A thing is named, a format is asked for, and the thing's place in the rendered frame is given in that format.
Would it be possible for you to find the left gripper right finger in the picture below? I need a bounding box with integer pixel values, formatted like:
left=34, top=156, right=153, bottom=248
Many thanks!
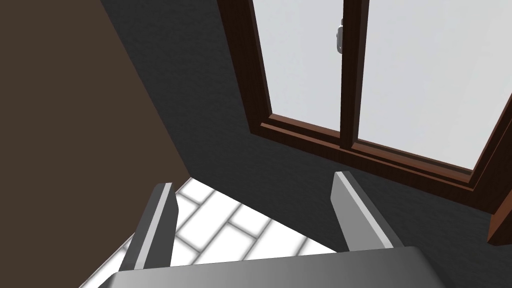
left=330, top=170, right=405, bottom=253

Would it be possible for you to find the brown framed window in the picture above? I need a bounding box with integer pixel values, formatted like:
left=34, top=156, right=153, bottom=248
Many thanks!
left=216, top=0, right=512, bottom=247

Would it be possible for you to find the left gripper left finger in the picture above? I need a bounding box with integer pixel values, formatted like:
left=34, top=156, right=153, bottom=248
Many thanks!
left=118, top=182, right=179, bottom=273

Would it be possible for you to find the silver window handle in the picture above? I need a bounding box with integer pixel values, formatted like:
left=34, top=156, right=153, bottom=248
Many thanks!
left=335, top=18, right=345, bottom=55

